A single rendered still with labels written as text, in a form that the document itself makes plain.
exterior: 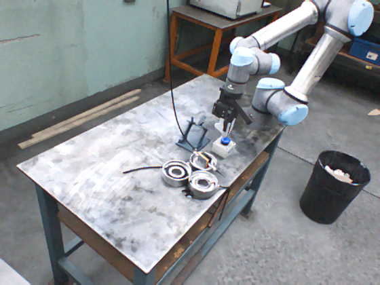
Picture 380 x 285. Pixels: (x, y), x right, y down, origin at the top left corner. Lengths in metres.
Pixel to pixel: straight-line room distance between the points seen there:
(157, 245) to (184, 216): 0.14
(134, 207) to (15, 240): 1.10
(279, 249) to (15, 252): 1.51
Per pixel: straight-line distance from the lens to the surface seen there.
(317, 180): 2.19
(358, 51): 4.42
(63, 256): 1.62
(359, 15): 1.33
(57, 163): 1.20
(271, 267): 2.02
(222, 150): 1.26
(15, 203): 2.20
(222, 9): 3.27
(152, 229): 0.99
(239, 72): 1.10
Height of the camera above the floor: 1.59
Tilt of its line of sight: 37 degrees down
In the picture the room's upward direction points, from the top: 11 degrees clockwise
